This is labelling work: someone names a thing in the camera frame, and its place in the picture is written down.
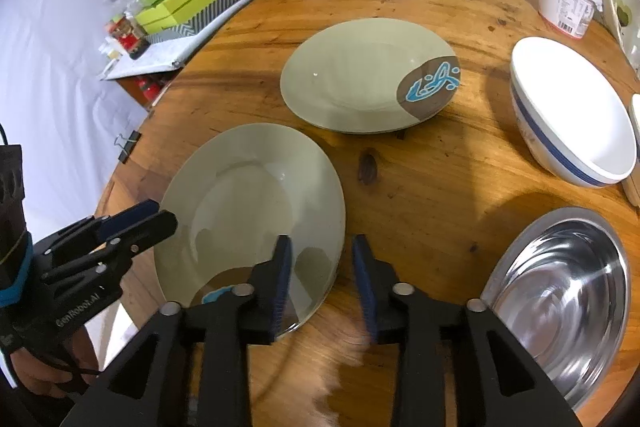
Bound small red jar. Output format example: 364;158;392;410
106;14;151;59

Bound white plastic tub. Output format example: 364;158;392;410
537;0;603;40

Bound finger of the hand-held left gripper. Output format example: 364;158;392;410
40;209;178;288
42;199;161;258

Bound white paper sheet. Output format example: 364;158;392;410
99;41;192;81

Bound green plate with blue motif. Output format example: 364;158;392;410
279;18;461;135

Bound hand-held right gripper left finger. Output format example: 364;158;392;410
62;234;293;427

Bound person's left hand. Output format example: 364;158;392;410
7;327;101;400

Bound black binder clip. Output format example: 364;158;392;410
114;132;142;165

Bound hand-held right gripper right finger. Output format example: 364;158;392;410
351;234;583;427

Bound grey chevron striped box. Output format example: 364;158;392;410
145;0;266;45

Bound green plate with brown patch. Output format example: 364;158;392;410
152;123;347;339

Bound white bowl with blue stripe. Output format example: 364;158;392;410
509;37;638;188

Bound stainless steel bowl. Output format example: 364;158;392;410
480;207;631;413

